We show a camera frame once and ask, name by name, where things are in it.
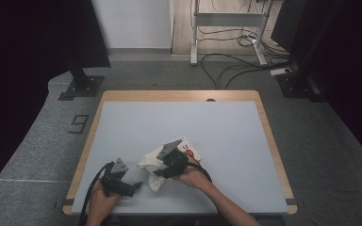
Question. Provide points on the black metal stand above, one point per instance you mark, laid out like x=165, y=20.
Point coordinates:
x=298, y=86
x=81, y=84

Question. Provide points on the pale grey table mat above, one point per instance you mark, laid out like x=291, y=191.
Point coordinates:
x=201, y=125

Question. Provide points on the black curtain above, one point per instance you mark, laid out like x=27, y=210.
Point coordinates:
x=19, y=62
x=352, y=62

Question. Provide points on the person's right hand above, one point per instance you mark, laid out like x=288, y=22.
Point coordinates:
x=193, y=177

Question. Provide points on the white metal desk frame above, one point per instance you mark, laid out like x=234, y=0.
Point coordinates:
x=229, y=19

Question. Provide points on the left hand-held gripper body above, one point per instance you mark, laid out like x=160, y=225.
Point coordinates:
x=113, y=182

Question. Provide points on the person's left hand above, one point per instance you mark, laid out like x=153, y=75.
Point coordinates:
x=99, y=204

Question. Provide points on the black tape strip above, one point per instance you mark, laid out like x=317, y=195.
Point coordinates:
x=68, y=202
x=291, y=201

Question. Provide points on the white power strip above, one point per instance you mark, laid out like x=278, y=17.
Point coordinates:
x=280, y=72

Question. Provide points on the wooden table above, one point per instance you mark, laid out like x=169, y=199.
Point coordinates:
x=169, y=95

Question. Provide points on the white quilted cloth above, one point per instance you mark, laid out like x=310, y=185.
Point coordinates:
x=151, y=163

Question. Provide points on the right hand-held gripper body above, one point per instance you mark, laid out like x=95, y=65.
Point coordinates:
x=176, y=160

